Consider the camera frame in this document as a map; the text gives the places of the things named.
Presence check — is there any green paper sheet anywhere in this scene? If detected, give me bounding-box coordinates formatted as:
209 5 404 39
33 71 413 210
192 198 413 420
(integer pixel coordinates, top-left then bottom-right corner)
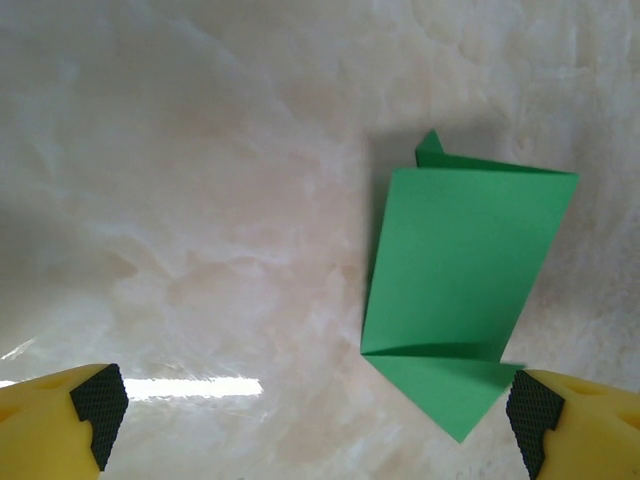
359 128 580 445

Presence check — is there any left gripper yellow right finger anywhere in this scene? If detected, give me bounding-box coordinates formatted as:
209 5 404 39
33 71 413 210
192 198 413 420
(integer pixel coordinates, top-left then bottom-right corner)
504 368 640 480

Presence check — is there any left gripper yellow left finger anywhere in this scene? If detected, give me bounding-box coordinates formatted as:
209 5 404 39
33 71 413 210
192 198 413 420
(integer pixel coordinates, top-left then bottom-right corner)
0 363 130 480

